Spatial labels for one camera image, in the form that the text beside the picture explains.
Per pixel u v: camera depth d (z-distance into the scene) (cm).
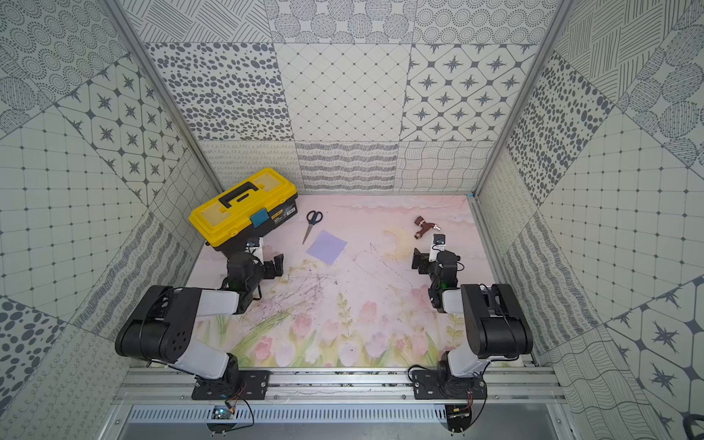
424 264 86
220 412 71
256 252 82
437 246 81
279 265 91
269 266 86
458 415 72
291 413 70
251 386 73
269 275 87
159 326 45
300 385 75
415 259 86
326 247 105
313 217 111
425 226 108
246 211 92
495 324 45
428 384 74
